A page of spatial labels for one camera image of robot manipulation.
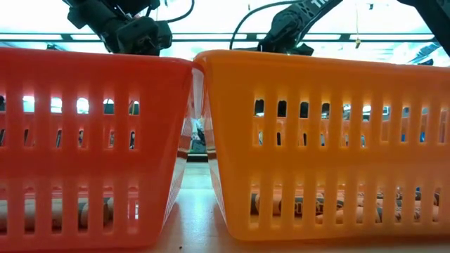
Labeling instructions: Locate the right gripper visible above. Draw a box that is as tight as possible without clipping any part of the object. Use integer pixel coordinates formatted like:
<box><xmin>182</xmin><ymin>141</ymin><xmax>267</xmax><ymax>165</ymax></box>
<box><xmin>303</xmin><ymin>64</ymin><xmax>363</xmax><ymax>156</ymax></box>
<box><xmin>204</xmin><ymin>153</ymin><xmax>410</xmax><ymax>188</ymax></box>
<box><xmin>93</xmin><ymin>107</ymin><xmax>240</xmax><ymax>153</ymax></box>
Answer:
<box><xmin>258</xmin><ymin>39</ymin><xmax>315</xmax><ymax>56</ymax></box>

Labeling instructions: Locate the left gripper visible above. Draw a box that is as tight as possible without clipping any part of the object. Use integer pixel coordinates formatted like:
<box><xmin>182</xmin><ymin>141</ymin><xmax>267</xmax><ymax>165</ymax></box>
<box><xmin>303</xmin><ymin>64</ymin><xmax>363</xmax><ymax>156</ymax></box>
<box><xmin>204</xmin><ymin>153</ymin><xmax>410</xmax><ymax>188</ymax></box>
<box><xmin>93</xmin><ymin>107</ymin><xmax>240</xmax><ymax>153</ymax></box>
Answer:
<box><xmin>114</xmin><ymin>15</ymin><xmax>173</xmax><ymax>57</ymax></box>

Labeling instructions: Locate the orange crayon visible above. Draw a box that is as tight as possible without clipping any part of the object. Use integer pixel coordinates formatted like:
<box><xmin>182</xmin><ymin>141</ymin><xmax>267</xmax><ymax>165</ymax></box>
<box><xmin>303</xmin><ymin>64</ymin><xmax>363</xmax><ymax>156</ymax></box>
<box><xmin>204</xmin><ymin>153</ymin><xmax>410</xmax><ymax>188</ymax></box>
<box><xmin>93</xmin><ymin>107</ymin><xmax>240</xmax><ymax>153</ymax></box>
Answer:
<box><xmin>250</xmin><ymin>192</ymin><xmax>349</xmax><ymax>216</ymax></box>
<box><xmin>315</xmin><ymin>196</ymin><xmax>440</xmax><ymax>224</ymax></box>

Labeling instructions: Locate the brown crayon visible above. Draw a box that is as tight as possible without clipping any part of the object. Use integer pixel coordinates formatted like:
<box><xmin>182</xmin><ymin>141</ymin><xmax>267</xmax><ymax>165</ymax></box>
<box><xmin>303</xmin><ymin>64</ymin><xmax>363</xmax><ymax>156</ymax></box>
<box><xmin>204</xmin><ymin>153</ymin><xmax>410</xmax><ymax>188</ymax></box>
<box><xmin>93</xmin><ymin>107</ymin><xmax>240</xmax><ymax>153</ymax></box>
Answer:
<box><xmin>0</xmin><ymin>207</ymin><xmax>89</xmax><ymax>231</ymax></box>
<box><xmin>0</xmin><ymin>198</ymin><xmax>115</xmax><ymax>221</ymax></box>

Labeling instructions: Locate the orange slotted basket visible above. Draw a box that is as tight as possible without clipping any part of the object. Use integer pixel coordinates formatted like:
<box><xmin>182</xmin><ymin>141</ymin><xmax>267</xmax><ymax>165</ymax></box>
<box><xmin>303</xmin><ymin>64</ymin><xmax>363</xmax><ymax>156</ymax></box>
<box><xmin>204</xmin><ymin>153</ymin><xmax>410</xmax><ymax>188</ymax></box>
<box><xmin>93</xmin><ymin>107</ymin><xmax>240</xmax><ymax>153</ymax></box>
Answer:
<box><xmin>192</xmin><ymin>48</ymin><xmax>450</xmax><ymax>243</ymax></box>

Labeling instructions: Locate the red slotted basket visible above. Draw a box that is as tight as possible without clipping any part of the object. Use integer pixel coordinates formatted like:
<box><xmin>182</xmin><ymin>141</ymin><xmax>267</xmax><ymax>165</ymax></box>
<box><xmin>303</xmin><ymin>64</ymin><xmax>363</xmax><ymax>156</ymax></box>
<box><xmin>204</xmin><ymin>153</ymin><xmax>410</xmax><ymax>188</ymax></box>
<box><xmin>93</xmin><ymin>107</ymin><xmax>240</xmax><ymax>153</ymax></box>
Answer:
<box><xmin>0</xmin><ymin>46</ymin><xmax>195</xmax><ymax>252</ymax></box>

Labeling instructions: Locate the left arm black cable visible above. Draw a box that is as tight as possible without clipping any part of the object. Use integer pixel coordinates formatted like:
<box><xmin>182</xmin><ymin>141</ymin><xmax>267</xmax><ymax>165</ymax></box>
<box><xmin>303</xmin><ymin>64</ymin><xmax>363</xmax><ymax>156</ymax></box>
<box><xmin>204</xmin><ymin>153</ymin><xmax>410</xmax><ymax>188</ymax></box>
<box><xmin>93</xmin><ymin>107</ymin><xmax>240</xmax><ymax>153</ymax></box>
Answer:
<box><xmin>165</xmin><ymin>0</ymin><xmax>196</xmax><ymax>24</ymax></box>

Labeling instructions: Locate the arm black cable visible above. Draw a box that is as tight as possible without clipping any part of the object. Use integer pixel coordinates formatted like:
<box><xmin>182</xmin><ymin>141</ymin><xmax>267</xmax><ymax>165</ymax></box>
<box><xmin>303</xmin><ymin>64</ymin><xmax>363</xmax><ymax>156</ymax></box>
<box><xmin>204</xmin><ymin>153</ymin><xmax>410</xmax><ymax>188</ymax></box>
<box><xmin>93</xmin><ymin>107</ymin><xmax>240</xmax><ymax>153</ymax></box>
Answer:
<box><xmin>165</xmin><ymin>0</ymin><xmax>196</xmax><ymax>24</ymax></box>
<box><xmin>229</xmin><ymin>0</ymin><xmax>305</xmax><ymax>51</ymax></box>

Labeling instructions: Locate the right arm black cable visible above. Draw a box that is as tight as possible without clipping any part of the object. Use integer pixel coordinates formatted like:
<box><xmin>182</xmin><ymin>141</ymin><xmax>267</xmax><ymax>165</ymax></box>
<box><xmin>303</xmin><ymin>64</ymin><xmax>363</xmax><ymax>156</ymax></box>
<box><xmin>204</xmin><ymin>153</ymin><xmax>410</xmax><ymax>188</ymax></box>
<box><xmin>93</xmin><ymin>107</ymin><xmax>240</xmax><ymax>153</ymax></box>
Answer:
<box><xmin>229</xmin><ymin>0</ymin><xmax>305</xmax><ymax>51</ymax></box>

